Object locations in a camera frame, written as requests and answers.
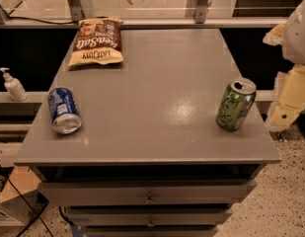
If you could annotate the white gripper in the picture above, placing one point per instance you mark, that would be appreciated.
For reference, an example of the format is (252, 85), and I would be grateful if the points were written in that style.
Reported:
(299, 39)

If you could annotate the brown chip bag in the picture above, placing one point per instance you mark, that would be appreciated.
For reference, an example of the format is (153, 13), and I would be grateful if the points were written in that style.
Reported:
(98, 41)

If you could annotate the cardboard box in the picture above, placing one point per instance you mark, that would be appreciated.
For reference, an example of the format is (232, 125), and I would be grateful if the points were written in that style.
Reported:
(19, 197)

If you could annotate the green soda can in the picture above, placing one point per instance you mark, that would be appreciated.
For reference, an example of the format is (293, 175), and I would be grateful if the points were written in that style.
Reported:
(236, 103)

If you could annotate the lower metal drawer knob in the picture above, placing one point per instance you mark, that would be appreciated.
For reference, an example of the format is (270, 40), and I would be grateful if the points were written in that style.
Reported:
(150, 224)

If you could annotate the blue soda can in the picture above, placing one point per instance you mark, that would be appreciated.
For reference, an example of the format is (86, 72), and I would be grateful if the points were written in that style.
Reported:
(64, 114)

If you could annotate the metal drawer knob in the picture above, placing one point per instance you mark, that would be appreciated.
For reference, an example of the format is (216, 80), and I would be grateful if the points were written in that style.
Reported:
(149, 200)
(150, 224)

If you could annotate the white pump bottle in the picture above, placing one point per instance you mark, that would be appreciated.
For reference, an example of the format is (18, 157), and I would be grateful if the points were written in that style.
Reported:
(13, 86)

